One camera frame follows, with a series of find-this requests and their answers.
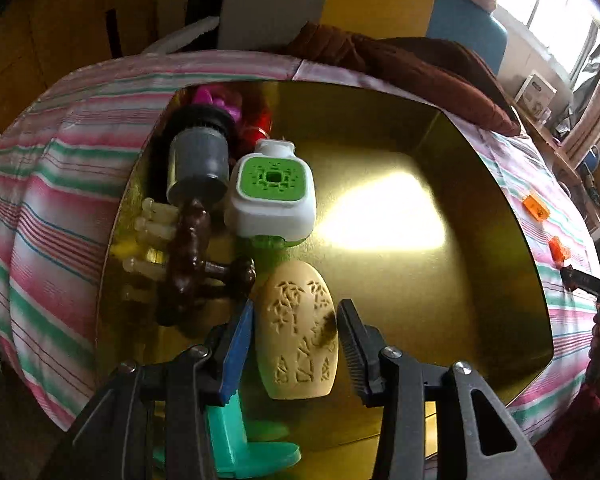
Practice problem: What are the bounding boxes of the beige carved oval case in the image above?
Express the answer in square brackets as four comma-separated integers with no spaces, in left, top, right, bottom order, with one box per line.
[253,259,340,401]

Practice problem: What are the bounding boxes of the blue headboard panel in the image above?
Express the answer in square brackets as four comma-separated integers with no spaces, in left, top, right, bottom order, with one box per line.
[426,0,510,76]

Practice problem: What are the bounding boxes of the pink plastic toy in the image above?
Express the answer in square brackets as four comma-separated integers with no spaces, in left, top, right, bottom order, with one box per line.
[192,84,244,121]

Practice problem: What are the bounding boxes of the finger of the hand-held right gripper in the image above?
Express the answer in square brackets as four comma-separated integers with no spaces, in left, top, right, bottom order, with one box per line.
[559,267,600,295]

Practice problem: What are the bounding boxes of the white green plastic device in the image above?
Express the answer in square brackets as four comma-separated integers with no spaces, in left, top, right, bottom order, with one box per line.
[223,139,315,247]

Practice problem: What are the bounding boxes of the red metal cylinder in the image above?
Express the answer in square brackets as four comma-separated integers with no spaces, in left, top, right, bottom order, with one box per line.
[237,102,276,154]

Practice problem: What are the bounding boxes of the white cardboard box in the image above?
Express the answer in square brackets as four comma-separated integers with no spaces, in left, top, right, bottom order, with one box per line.
[514,73,557,117]

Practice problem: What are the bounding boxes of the teal plastic stand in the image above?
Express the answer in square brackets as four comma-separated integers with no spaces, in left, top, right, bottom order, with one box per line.
[152,392,302,479]

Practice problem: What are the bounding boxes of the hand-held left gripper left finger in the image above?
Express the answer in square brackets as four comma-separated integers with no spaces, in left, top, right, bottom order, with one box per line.
[67,300,255,480]

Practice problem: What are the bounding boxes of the brown quilted blanket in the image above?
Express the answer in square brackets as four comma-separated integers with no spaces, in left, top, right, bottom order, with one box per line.
[284,20,522,137]

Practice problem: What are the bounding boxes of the orange plastic box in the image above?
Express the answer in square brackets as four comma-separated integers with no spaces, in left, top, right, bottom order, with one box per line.
[523,194,551,221]

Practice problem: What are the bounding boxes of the striped bed sheet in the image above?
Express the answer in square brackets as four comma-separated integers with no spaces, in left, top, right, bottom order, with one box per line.
[0,49,600,442]

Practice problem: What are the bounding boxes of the orange toy block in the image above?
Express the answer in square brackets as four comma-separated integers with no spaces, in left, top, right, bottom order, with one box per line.
[548,235,567,267]

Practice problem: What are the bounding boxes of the pale curtain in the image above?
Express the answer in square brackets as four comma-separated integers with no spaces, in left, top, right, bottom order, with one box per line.
[564,35,600,162]

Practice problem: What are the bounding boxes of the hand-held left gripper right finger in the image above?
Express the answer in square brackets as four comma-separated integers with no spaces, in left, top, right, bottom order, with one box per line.
[336,299,551,480]

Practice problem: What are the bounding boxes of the brown massage comb beige pegs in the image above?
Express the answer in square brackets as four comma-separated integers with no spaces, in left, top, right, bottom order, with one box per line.
[122,197,257,331]

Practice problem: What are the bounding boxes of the gold metal tray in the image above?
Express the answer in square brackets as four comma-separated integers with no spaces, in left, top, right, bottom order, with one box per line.
[95,78,554,461]

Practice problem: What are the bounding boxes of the grey headboard panel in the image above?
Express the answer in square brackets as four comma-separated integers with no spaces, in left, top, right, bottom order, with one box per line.
[217,0,334,51]

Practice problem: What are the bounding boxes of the grey black cylinder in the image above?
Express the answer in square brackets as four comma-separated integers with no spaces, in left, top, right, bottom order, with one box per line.
[165,104,239,204]

